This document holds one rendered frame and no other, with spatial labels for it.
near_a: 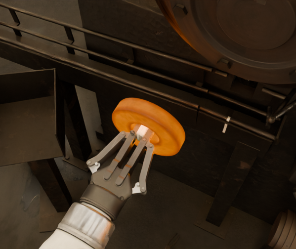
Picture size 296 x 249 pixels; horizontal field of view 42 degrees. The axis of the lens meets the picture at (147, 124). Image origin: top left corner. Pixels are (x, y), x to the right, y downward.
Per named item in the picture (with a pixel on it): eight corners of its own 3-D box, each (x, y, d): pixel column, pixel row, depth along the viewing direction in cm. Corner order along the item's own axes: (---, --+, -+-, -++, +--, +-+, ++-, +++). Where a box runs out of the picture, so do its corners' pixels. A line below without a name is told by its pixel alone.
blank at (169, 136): (112, 87, 76) (104, 100, 75) (184, 113, 71) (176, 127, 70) (125, 128, 89) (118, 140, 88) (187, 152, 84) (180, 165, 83)
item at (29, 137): (27, 186, 161) (-47, 78, 100) (90, 178, 163) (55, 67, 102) (25, 234, 150) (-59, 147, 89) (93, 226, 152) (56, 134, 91)
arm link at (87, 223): (104, 258, 70) (120, 228, 72) (98, 248, 62) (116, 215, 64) (62, 235, 72) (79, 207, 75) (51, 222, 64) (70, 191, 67)
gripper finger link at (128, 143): (110, 187, 74) (104, 184, 74) (137, 140, 79) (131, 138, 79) (108, 180, 70) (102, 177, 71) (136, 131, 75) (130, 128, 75)
